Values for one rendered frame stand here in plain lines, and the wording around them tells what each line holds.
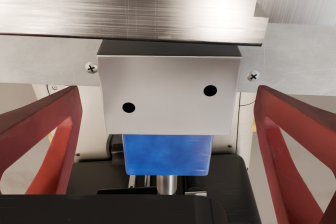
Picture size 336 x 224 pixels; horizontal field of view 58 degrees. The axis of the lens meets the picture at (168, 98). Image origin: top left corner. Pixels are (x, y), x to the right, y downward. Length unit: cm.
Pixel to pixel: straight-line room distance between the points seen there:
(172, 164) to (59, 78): 8
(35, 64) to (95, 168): 76
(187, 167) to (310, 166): 140
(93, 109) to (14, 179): 85
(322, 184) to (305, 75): 149
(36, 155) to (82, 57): 131
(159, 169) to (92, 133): 76
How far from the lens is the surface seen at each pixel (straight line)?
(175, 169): 16
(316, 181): 164
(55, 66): 18
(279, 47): 17
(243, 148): 96
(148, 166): 16
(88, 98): 84
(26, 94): 126
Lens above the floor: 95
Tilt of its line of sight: 55 degrees down
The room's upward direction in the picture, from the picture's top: 180 degrees clockwise
